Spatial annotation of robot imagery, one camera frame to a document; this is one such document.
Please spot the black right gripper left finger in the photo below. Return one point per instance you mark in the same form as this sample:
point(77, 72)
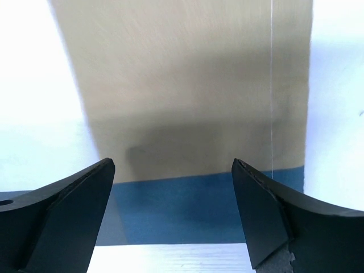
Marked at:
point(55, 228)

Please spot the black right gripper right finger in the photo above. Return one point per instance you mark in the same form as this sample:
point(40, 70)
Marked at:
point(288, 231)

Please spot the blue tan white cloth napkin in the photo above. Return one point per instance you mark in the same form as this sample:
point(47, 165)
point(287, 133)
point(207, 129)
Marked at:
point(172, 91)

